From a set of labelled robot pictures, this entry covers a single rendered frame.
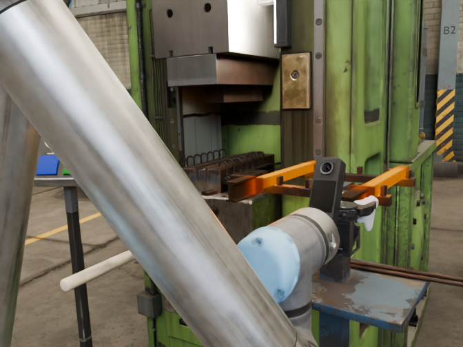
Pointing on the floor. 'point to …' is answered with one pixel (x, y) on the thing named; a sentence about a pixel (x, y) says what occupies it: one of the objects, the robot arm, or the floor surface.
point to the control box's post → (71, 200)
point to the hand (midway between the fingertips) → (357, 195)
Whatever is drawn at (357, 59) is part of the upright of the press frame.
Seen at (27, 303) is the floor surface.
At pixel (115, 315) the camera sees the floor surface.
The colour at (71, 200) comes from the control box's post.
